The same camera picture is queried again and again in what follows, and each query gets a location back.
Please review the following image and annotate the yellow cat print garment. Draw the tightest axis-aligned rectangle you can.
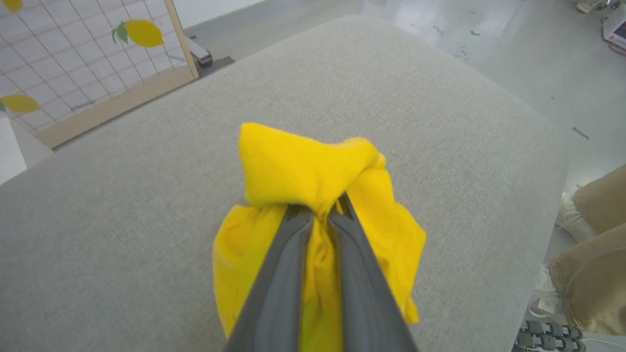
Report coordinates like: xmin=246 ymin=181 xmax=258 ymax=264
xmin=212 ymin=122 xmax=427 ymax=352

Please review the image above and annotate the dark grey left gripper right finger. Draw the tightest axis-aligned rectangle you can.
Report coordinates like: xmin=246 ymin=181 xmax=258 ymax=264
xmin=327 ymin=193 xmax=420 ymax=352

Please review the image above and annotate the khaki trouser leg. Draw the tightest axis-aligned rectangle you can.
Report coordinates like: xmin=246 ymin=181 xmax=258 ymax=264
xmin=550 ymin=224 xmax=626 ymax=336
xmin=573 ymin=165 xmax=626 ymax=243

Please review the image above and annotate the white red device box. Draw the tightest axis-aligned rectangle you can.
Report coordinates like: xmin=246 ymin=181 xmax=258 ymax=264
xmin=603 ymin=5 xmax=626 ymax=50

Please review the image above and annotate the black cable drag chain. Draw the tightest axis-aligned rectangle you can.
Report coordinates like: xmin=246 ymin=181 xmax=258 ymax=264
xmin=513 ymin=320 xmax=584 ymax=352

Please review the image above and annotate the grey fabric sofa cushion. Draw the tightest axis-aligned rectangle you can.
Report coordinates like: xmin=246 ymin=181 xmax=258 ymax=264
xmin=0 ymin=15 xmax=569 ymax=352

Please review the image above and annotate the grey metal partition foot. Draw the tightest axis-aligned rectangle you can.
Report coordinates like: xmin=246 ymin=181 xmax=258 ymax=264
xmin=186 ymin=35 xmax=214 ymax=67

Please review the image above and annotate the white sneaker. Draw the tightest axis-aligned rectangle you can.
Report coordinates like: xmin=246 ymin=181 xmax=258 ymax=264
xmin=557 ymin=192 xmax=595 ymax=243
xmin=528 ymin=266 xmax=564 ymax=318

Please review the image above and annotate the white box pedestal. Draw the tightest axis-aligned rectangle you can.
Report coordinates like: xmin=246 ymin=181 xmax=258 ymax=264
xmin=0 ymin=116 xmax=54 ymax=185

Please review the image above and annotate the small white floor gadget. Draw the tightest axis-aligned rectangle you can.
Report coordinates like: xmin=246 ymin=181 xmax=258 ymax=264
xmin=576 ymin=0 xmax=608 ymax=14

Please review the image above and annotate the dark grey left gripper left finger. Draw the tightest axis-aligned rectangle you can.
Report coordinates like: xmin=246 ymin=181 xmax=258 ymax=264
xmin=224 ymin=204 xmax=314 ymax=352

